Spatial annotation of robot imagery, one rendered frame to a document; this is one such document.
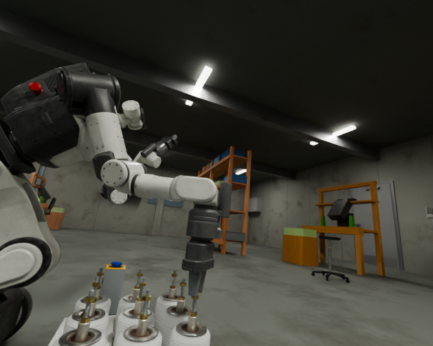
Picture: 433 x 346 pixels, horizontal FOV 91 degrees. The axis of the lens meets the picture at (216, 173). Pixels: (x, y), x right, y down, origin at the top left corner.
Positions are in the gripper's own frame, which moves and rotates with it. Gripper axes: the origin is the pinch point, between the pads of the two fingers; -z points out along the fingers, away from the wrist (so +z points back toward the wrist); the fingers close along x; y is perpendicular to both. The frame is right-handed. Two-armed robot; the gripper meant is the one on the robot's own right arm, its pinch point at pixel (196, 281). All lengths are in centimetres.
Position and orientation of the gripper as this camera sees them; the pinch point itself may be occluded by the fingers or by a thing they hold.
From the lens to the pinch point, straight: 61.5
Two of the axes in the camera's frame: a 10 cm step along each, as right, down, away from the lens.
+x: -3.0, -2.8, -9.1
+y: 9.5, 0.2, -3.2
